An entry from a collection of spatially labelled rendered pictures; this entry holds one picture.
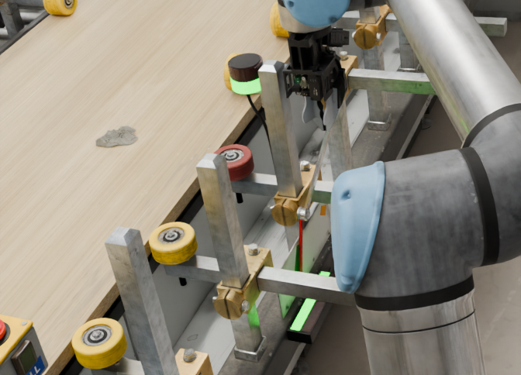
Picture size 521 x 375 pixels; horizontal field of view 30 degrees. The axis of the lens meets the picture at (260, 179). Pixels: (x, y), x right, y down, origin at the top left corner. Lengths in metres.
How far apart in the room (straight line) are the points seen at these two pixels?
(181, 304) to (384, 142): 0.62
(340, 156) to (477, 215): 1.12
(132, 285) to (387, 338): 0.48
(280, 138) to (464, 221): 0.84
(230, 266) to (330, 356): 1.15
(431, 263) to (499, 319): 1.86
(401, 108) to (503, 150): 1.39
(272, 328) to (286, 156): 0.31
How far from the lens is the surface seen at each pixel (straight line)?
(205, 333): 1.90
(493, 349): 2.68
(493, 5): 4.22
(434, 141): 3.48
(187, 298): 1.91
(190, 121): 2.00
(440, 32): 1.19
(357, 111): 2.48
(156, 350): 1.38
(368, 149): 2.18
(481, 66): 1.10
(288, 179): 1.75
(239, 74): 1.65
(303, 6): 1.39
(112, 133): 1.99
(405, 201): 0.90
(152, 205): 1.77
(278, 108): 1.67
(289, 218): 1.77
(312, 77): 1.58
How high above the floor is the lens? 1.90
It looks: 34 degrees down
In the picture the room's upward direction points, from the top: 10 degrees counter-clockwise
